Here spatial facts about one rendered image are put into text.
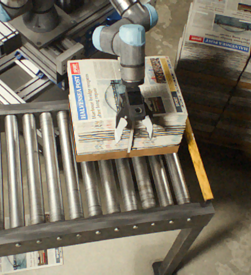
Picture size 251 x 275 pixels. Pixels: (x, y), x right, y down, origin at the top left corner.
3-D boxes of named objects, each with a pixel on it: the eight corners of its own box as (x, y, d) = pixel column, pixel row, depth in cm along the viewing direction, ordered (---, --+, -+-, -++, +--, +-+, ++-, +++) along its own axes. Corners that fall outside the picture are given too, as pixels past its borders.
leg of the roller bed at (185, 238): (168, 265, 228) (201, 212, 170) (171, 277, 225) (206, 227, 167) (157, 267, 227) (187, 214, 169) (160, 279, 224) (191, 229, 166)
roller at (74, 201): (68, 115, 179) (68, 107, 175) (84, 225, 155) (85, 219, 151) (56, 116, 178) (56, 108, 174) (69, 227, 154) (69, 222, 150)
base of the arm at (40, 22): (14, 17, 194) (12, -2, 185) (42, 1, 200) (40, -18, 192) (39, 38, 189) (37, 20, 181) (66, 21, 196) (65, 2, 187)
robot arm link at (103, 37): (119, 38, 148) (142, 44, 140) (94, 55, 143) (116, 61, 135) (112, 15, 143) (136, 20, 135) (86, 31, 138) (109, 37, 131)
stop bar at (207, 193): (183, 103, 182) (184, 100, 180) (213, 201, 160) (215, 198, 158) (175, 104, 181) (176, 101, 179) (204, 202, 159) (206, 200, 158)
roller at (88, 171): (79, 115, 181) (87, 109, 178) (97, 224, 157) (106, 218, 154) (69, 111, 177) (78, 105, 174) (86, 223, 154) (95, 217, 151)
